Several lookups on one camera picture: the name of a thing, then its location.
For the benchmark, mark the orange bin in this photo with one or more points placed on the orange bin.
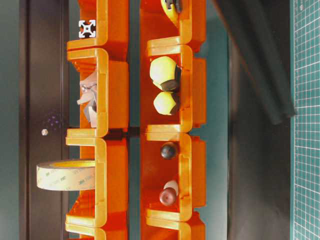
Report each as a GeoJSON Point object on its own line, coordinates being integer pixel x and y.
{"type": "Point", "coordinates": [188, 168]}
{"type": "Point", "coordinates": [157, 30]}
{"type": "Point", "coordinates": [111, 18]}
{"type": "Point", "coordinates": [108, 201]}
{"type": "Point", "coordinates": [160, 229]}
{"type": "Point", "coordinates": [112, 103]}
{"type": "Point", "coordinates": [94, 233]}
{"type": "Point", "coordinates": [192, 93]}

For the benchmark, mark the beige double-sided tape roll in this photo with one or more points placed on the beige double-sided tape roll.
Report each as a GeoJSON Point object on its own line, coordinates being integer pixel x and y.
{"type": "Point", "coordinates": [69, 175]}

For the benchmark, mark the yellow utility knife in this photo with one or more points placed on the yellow utility knife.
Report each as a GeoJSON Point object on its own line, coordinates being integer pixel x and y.
{"type": "Point", "coordinates": [172, 9]}

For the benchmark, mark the white and red handle tool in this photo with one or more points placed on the white and red handle tool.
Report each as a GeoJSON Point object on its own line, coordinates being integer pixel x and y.
{"type": "Point", "coordinates": [168, 196]}

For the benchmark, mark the green cutting mat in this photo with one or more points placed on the green cutting mat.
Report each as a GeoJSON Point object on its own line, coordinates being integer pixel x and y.
{"type": "Point", "coordinates": [305, 82]}

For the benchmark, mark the small yellow-black screwdriver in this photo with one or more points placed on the small yellow-black screwdriver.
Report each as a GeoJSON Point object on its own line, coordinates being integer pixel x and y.
{"type": "Point", "coordinates": [167, 103]}

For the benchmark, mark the metal corner brackets pile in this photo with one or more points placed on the metal corner brackets pile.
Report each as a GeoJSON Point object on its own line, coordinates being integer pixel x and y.
{"type": "Point", "coordinates": [88, 88]}

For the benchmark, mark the black aluminium frame profile rear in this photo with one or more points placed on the black aluminium frame profile rear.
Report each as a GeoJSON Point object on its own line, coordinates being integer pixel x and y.
{"type": "Point", "coordinates": [87, 29]}

